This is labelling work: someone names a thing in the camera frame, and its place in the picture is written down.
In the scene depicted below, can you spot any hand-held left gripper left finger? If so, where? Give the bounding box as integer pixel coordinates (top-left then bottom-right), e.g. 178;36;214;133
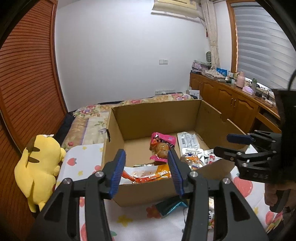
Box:
35;149;126;241

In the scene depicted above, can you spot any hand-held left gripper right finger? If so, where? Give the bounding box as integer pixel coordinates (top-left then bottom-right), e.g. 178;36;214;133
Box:
167;149;270;241

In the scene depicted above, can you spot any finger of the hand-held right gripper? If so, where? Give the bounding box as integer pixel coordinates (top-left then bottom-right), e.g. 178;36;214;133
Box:
213;146;275;168
227;130;281;145

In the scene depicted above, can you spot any orange and white snack packet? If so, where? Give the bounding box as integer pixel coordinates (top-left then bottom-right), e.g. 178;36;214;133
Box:
119;166;162;184

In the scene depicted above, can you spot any pink packet with brown snack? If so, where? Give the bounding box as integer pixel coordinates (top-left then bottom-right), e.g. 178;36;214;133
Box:
149;132;176;161

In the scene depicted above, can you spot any red and white snack packet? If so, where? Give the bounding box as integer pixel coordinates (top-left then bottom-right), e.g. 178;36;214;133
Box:
181;148;222;169

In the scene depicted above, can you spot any teal snack packet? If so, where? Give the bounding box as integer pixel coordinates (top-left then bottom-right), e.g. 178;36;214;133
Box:
155;198;189;219

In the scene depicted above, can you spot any silver barcode snack packet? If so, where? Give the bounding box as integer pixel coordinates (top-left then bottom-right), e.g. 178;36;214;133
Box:
177;131;203;151

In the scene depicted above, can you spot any large silver red-striped packet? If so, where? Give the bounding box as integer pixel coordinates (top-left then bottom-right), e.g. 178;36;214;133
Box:
208;197;218;229

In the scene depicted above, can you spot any brown cardboard box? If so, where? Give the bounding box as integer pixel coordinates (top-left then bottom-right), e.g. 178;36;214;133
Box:
102;99;250;207

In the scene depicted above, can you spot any person's right hand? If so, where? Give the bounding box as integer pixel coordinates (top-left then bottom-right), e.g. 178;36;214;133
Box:
264;182;279;207

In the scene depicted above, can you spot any wooden cabinet desk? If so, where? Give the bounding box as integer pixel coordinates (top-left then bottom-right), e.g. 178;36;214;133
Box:
190;71;281;133

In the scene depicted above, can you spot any white power strip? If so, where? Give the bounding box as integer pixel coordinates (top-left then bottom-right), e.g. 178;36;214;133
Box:
255;91;277;107

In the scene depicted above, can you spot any strawberry print bed sheet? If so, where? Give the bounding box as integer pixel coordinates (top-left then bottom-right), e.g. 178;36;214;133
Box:
55;143;287;241

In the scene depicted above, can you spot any floral quilt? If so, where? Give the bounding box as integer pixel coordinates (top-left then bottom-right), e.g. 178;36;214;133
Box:
61;93;201;151

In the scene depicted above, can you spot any pink kettle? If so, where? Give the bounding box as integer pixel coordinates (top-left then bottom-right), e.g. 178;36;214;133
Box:
235;72;245;88

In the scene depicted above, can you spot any white paper bag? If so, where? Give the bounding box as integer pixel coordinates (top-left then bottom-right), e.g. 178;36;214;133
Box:
188;89;201;100

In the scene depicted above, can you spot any floral cloth bag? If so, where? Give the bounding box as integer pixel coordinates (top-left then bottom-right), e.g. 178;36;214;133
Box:
202;69;226;79

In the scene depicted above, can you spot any yellow plush toy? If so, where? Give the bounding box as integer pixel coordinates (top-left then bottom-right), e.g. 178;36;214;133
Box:
14;134;67;212

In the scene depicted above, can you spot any purple cloth bundle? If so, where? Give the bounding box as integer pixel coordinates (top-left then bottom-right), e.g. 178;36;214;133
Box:
192;60;208;71

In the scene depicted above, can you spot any striped window blind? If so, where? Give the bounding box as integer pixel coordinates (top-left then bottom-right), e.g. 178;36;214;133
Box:
232;2;296;90

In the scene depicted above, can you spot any beige floral curtain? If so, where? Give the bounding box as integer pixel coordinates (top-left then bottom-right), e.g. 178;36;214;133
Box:
201;0;220;70

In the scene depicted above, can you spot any wooden slatted wardrobe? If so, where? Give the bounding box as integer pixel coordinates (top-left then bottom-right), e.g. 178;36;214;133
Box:
0;0;68;241

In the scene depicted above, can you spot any white air conditioner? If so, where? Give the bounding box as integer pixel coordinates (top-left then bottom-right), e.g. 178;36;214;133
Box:
151;0;201;17

